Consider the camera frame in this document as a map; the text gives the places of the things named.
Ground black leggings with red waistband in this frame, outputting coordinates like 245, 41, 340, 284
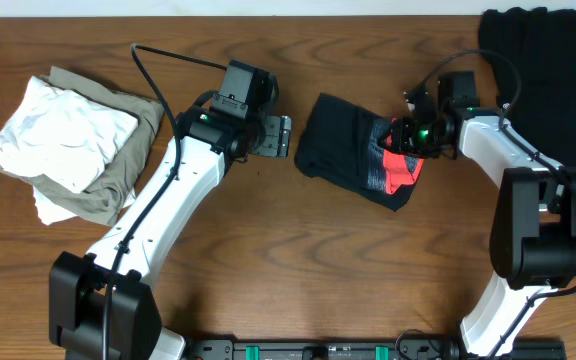
295, 93, 423, 211

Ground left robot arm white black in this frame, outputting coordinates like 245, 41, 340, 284
49, 61, 291, 360

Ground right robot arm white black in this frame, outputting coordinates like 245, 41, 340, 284
377, 71, 576, 359

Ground black folded garment pile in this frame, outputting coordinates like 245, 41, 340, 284
478, 7, 576, 167

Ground beige folded cloth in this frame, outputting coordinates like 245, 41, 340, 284
21, 66, 164, 226

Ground white crumpled cloth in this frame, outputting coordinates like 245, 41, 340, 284
0, 77, 138, 194

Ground black base rail with mounts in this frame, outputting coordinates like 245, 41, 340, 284
182, 329, 567, 360

